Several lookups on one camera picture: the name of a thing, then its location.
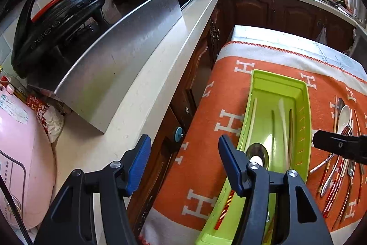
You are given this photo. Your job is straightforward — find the red printed bag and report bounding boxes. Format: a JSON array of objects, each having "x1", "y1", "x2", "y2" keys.
[{"x1": 26, "y1": 95, "x2": 65, "y2": 143}]

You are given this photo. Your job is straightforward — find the stainless steel panel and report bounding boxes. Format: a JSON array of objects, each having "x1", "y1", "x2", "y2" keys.
[{"x1": 27, "y1": 0, "x2": 184, "y2": 134}]

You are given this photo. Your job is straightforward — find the golden chopstick red striped end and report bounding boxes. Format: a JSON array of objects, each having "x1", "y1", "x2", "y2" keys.
[
  {"x1": 271, "y1": 110, "x2": 277, "y2": 145},
  {"x1": 288, "y1": 109, "x2": 293, "y2": 165}
]

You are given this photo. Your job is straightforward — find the black wire rack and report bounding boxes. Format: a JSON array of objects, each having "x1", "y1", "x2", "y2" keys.
[{"x1": 0, "y1": 150, "x2": 33, "y2": 245}]

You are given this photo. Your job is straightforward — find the brown wooden kitchen cabinets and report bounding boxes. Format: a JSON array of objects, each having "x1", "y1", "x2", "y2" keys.
[{"x1": 126, "y1": 0, "x2": 359, "y2": 237}]

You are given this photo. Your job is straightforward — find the black electric cooker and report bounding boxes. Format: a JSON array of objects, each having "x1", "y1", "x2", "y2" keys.
[{"x1": 11, "y1": 0, "x2": 105, "y2": 79}]

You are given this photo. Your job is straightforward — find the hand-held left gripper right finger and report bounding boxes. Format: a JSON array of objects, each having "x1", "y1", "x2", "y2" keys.
[{"x1": 218, "y1": 134, "x2": 334, "y2": 245}]

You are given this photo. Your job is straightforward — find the grey tablecloth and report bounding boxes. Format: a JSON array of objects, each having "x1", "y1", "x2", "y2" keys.
[{"x1": 226, "y1": 25, "x2": 367, "y2": 79}]

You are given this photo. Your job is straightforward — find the brown wooden chopstick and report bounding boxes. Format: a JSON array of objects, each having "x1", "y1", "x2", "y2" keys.
[
  {"x1": 331, "y1": 95, "x2": 338, "y2": 133},
  {"x1": 353, "y1": 110, "x2": 363, "y2": 138}
]

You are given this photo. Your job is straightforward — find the beige kitchen countertop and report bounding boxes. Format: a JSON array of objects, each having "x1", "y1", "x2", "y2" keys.
[{"x1": 34, "y1": 0, "x2": 364, "y2": 245}]

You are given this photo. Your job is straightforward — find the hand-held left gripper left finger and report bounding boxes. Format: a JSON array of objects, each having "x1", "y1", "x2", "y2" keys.
[{"x1": 34, "y1": 134, "x2": 152, "y2": 245}]

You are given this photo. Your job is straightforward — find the green plastic utensil tray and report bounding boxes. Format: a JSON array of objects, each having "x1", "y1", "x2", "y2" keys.
[{"x1": 195, "y1": 69, "x2": 312, "y2": 245}]

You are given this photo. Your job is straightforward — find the white plastic bag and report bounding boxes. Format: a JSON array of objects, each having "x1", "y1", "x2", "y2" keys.
[{"x1": 316, "y1": 26, "x2": 328, "y2": 44}]

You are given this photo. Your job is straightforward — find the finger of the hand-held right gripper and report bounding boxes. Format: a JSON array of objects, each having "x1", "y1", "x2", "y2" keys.
[{"x1": 312, "y1": 130, "x2": 367, "y2": 169}]

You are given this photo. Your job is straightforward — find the metal fork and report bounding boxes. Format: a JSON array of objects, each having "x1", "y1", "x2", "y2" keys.
[{"x1": 332, "y1": 160, "x2": 357, "y2": 231}]

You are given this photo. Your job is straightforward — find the orange printed blanket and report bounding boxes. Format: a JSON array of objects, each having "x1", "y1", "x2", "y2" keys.
[{"x1": 140, "y1": 41, "x2": 367, "y2": 245}]

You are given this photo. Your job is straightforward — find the pink rice cooker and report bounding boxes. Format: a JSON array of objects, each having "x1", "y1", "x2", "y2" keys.
[{"x1": 0, "y1": 87, "x2": 57, "y2": 232}]

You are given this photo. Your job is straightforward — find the silver metal chopstick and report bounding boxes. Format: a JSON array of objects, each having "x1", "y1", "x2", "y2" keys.
[{"x1": 309, "y1": 154, "x2": 336, "y2": 174}]

